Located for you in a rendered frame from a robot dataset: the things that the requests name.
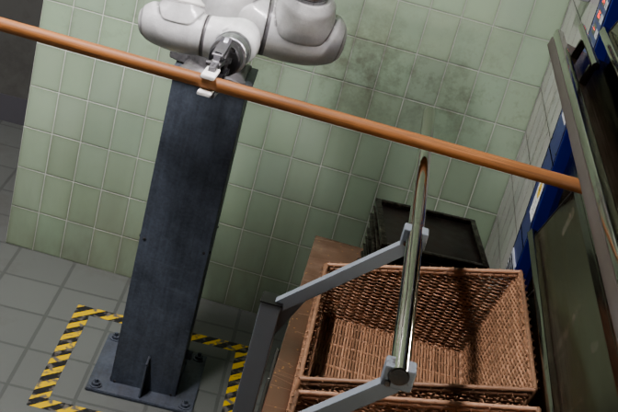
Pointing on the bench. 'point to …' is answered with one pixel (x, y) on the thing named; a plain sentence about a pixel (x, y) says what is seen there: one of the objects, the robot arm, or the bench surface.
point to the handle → (587, 53)
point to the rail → (589, 151)
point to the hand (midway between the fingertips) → (208, 81)
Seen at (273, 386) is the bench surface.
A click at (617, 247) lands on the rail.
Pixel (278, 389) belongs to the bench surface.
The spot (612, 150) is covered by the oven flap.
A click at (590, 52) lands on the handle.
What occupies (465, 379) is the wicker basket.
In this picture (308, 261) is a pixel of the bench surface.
